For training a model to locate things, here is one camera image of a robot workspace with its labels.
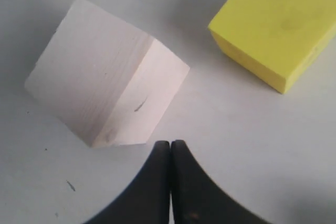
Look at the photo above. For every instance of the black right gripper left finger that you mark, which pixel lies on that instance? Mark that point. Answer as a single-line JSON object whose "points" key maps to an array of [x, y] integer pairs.
{"points": [[147, 198]]}

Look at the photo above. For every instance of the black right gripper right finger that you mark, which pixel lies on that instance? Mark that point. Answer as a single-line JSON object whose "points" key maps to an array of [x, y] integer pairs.
{"points": [[196, 198]]}

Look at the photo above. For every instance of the large wooden cube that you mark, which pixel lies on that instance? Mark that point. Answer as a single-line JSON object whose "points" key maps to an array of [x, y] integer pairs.
{"points": [[108, 81]]}

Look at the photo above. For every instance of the yellow cube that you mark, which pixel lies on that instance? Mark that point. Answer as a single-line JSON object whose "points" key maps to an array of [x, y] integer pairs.
{"points": [[277, 40]]}

